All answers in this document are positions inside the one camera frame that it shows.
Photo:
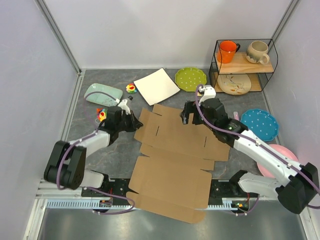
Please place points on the brown cardboard box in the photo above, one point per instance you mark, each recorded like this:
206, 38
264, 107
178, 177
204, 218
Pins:
172, 176

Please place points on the white square plate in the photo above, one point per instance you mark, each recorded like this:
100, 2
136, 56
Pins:
156, 87

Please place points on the black wire wooden shelf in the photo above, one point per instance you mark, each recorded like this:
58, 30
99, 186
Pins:
258, 73

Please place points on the lilac highlighter pen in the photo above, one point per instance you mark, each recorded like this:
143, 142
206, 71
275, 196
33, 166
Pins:
236, 115

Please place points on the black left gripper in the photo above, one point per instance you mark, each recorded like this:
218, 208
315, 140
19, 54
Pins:
135, 123

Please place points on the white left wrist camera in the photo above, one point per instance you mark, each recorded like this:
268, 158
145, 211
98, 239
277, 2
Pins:
125, 105

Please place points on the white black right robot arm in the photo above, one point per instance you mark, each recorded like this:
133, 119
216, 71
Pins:
294, 185

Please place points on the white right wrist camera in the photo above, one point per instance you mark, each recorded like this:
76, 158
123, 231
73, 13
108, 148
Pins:
207, 92

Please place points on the grey slotted cable duct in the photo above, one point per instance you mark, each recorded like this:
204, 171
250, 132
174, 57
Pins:
97, 204

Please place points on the cream floral oval plate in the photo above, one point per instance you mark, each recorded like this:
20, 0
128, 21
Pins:
234, 84

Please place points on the colourful flower plush toy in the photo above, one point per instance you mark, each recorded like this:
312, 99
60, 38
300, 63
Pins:
131, 88

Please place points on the mint green rectangular tray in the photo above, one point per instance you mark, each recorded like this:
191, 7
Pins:
103, 95

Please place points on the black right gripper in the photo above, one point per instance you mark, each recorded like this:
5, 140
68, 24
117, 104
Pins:
190, 107

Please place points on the green polka dot plate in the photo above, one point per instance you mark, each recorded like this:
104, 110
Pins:
188, 78

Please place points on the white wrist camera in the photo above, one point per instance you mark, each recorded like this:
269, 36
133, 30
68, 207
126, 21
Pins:
125, 105
207, 92

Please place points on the orange mug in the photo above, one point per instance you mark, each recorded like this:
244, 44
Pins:
226, 51

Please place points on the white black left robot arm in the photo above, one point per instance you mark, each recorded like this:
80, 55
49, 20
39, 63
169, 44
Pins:
66, 164

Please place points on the beige ceramic mug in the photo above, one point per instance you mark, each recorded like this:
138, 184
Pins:
257, 53

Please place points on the rainbow flower keychain toy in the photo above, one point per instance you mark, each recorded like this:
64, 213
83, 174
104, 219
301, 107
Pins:
101, 115

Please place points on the blue polka dot plate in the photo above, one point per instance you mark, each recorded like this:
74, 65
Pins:
261, 123

